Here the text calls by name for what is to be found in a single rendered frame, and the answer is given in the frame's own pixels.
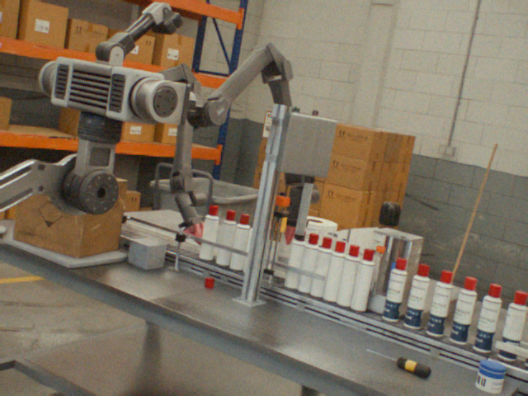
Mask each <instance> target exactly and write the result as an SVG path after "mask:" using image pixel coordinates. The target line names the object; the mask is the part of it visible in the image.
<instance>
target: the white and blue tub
mask: <svg viewBox="0 0 528 396"><path fill-rule="evenodd" d="M506 369H507V368H506V366H504V365H502V364H500V362H497V361H492V360H481V361H480V362H479V368H478V374H477V379H476V384H475V385H476V387H477V388H478V389H481V390H483V391H486V392H489V393H494V394H497V393H501V392H502V386H503V381H504V377H505V374H506Z"/></svg>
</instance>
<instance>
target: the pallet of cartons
mask: <svg viewBox="0 0 528 396"><path fill-rule="evenodd" d="M272 117H273V116H272V111H266V117H264V122H263V127H262V141H261V144H260V148H259V152H258V157H257V165H258V167H256V171H255V177H254V182H253V187H252V188H253V189H258V190H259V187H260V182H261V176H262V167H263V162H264V161H266V154H267V153H266V147H267V141H268V136H269V131H270V126H271V121H272ZM414 141H415V136H412V135H407V134H398V133H394V132H388V131H384V130H379V129H375V128H370V127H365V126H360V125H352V124H347V123H341V122H337V128H336V134H335V138H334V143H333V148H332V153H331V157H330V161H329V167H328V175H327V177H314V183H313V184H314V185H317V186H318V190H319V192H320V200H319V202H318V203H316V204H309V213H308V217H314V218H319V219H325V220H328V221H331V222H334V223H336V224H337V232H339V231H343V230H347V229H348V228H350V229H358V228H376V227H379V226H380V223H379V216H380V207H381V205H382V204H383V203H384V202H393V203H396V204H398V205H400V206H401V212H402V208H403V200H404V195H405V190H406V185H407V181H408V173H409V168H410V162H411V158H412V154H413V145H414ZM291 187H294V186H285V174H284V173H283V172H281V173H280V178H279V184H278V189H277V195H278V192H281V191H283V192H285V193H286V194H287V196H286V197H288V198H289V194H290V188H291Z"/></svg>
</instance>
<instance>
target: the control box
mask: <svg viewBox="0 0 528 396"><path fill-rule="evenodd" d="M336 128H337V121H336V120H328V119H324V118H318V117H312V116H307V115H296V114H292V112H286V113H285V120H284V125H283V132H282V136H281V137H280V147H279V152H278V155H277V160H276V170H277V171H278V172H286V173H293V174H300V175H307V176H313V177H327V175H328V167H329V161H330V157H331V153H332V148H333V143H334V138H335V134H336Z"/></svg>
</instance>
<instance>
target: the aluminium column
mask: <svg viewBox="0 0 528 396"><path fill-rule="evenodd" d="M291 109H292V105H286V104H282V103H276V102H274V106H273V111H272V116H273V117H276V118H280V119H285V113H286V112H291ZM282 132H283V126H280V125H271V126H270V131H269V136H268V141H267V147H266V153H269V154H274V155H278V152H279V147H280V141H281V136H282ZM280 174H281V172H278V171H277V170H276V163H274V162H269V161H264V162H263V167H262V176H261V182H260V187H259V192H258V198H257V207H256V212H255V218H254V223H253V228H252V237H251V242H250V248H249V253H248V254H247V264H246V269H245V274H244V278H243V288H242V294H241V299H240V300H242V301H244V302H247V303H249V304H253V303H256V302H258V299H259V293H260V289H261V283H262V273H263V269H264V264H266V255H267V249H268V243H269V238H270V234H271V224H272V219H273V214H274V209H275V203H276V194H277V189H278V184H279V178H280Z"/></svg>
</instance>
